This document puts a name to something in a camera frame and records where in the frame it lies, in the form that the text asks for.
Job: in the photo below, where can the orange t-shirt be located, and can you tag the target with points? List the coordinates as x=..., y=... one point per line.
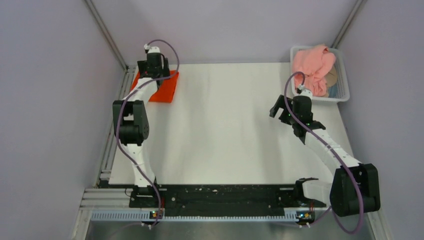
x=164, y=94

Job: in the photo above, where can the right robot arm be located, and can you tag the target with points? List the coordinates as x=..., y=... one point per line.
x=355, y=185

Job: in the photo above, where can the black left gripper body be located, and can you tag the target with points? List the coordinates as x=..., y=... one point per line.
x=165, y=70

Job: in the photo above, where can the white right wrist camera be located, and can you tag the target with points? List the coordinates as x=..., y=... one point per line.
x=301, y=90

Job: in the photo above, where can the blue garment in basket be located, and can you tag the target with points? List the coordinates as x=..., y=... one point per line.
x=333, y=92

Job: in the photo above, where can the pink t-shirt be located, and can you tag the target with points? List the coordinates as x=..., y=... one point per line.
x=315, y=62

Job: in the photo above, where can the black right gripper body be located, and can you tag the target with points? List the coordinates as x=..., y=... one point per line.
x=295, y=116

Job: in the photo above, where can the beige garment in basket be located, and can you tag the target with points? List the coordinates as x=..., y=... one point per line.
x=331, y=77

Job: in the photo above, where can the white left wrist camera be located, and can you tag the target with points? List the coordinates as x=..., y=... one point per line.
x=151, y=49

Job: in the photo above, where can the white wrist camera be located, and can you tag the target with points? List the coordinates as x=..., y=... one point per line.
x=301, y=90
x=151, y=49

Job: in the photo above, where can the aluminium frame rail front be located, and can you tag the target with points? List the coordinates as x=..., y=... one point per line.
x=104, y=214

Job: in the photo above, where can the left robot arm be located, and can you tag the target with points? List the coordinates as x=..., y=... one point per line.
x=130, y=120

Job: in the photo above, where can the white plastic basket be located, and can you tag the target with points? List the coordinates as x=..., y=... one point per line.
x=342, y=82

